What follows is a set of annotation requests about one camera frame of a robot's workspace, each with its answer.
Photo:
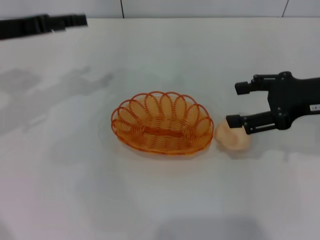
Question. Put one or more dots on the pale round bread bun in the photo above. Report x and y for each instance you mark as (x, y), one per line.
(232, 141)

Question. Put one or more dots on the orange woven plastic basket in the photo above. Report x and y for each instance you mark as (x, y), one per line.
(162, 140)

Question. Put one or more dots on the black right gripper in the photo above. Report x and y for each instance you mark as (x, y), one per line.
(292, 100)

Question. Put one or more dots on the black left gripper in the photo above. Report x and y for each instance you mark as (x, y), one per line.
(22, 26)

